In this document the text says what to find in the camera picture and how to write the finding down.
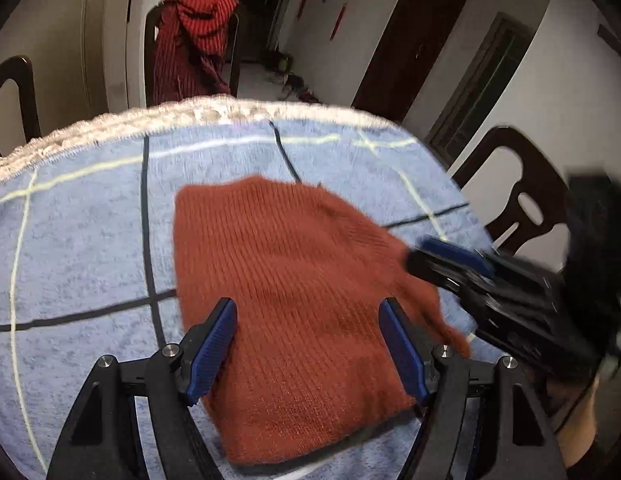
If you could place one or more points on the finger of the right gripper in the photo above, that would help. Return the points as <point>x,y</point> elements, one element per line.
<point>467,285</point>
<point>462,256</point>

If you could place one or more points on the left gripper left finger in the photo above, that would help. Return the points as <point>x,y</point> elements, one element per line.
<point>203,350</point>

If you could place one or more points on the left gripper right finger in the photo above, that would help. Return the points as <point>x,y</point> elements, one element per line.
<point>410,349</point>

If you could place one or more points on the rust orange knit sweater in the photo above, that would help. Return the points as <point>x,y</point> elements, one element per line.
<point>308,365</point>

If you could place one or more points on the person's right hand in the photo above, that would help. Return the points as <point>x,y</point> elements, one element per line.
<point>571,410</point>

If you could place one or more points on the dark wooden chair right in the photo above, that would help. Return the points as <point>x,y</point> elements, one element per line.
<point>539,180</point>

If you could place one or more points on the blue plaid bed sheet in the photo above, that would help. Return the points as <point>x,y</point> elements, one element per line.
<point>86,242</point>

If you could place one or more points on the barred window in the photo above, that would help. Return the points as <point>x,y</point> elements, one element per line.
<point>489,73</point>

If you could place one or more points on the beige quilted mattress pad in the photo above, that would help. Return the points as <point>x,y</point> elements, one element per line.
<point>200,111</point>

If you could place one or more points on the dark brown door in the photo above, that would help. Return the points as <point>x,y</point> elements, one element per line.
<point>406,52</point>

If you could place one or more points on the shoes on floor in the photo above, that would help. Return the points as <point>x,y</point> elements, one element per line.
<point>279,71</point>

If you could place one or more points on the red checked cloth on chair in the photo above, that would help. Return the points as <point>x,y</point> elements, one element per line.
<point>190,49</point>

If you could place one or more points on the dark wooden chair with cloth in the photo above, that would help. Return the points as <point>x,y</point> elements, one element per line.
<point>238,25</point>

